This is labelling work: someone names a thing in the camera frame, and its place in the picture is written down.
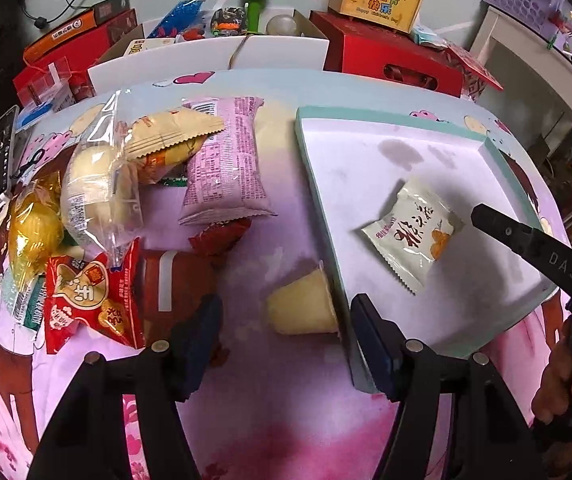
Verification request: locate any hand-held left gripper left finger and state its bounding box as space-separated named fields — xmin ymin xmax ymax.
xmin=26 ymin=292 xmax=224 ymax=480

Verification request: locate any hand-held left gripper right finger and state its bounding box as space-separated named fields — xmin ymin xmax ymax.
xmin=350 ymin=292 xmax=549 ymax=480

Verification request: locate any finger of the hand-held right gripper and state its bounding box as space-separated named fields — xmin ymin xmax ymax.
xmin=470 ymin=203 xmax=534 ymax=257

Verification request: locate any dark red snack packet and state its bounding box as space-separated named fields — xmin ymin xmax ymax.
xmin=133 ymin=250 xmax=222 ymax=333

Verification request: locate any white green snack packet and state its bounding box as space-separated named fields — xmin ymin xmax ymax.
xmin=360 ymin=179 xmax=465 ymax=295

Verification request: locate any pale yellow jelly cup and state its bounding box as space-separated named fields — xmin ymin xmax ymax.
xmin=266 ymin=260 xmax=341 ymax=337

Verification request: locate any small red candy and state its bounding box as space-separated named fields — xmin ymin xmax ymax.
xmin=188 ymin=217 xmax=252 ymax=256

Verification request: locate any teal-edged white tray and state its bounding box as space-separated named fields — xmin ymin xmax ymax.
xmin=295 ymin=105 xmax=562 ymax=395

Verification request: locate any pink snack packet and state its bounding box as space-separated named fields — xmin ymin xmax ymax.
xmin=178 ymin=96 xmax=278 ymax=226

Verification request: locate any clear bag of buns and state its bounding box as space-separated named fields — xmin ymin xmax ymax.
xmin=60 ymin=89 xmax=144 ymax=266

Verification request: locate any yellow candy bag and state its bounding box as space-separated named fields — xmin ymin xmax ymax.
xmin=8 ymin=172 xmax=67 ymax=281

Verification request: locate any beige orange snack packet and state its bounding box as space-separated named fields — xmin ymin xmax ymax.
xmin=126 ymin=106 xmax=226 ymax=186

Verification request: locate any person's right hand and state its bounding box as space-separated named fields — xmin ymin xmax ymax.
xmin=531 ymin=317 xmax=572 ymax=426

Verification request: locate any white shelf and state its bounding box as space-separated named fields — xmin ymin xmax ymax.
xmin=468 ymin=7 xmax=572 ymax=256

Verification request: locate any light blue packet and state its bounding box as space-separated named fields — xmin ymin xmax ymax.
xmin=411 ymin=25 xmax=447 ymax=48

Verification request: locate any red gift box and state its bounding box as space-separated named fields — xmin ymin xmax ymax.
xmin=310 ymin=10 xmax=464 ymax=98

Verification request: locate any smartphone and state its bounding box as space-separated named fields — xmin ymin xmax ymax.
xmin=0 ymin=105 xmax=20 ymax=213

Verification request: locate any blue white box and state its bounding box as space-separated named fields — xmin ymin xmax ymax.
xmin=16 ymin=92 xmax=74 ymax=131

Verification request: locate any white cardboard box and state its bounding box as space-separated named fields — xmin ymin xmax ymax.
xmin=88 ymin=9 xmax=330 ymax=98

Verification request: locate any clear plastic ball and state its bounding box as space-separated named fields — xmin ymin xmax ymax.
xmin=266 ymin=14 xmax=297 ymax=36

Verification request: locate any small white printed box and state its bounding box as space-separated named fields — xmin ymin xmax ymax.
xmin=127 ymin=39 xmax=177 ymax=58

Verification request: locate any clear plastic box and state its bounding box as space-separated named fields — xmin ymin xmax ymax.
xmin=16 ymin=57 xmax=74 ymax=106

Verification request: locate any red flat box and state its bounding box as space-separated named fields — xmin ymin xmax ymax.
xmin=13 ymin=9 xmax=139 ymax=101

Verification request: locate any dark colourful toy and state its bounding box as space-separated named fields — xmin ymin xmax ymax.
xmin=210 ymin=6 xmax=249 ymax=38

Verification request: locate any green dumbbell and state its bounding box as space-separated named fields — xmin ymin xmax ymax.
xmin=240 ymin=0 xmax=273 ymax=36

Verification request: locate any blue plastic bag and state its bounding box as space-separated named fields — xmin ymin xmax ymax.
xmin=147 ymin=0 xmax=210 ymax=40

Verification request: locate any orange black box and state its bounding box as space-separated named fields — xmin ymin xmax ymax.
xmin=23 ymin=0 xmax=131 ymax=63

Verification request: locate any black lanyard clip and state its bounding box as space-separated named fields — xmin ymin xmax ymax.
xmin=10 ymin=149 xmax=44 ymax=181

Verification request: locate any multicoloured string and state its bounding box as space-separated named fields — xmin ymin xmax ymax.
xmin=228 ymin=35 xmax=259 ymax=68

